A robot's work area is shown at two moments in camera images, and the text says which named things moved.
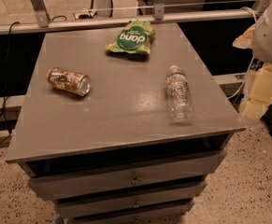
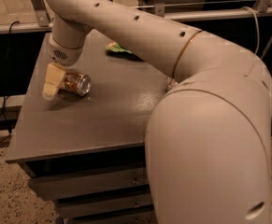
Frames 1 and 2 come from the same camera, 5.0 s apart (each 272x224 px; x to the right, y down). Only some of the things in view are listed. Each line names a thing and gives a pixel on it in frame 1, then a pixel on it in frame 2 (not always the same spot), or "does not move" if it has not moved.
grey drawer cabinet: x=114 y=156 does not move
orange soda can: x=78 y=83 does not move
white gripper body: x=271 y=36 to x=63 y=54
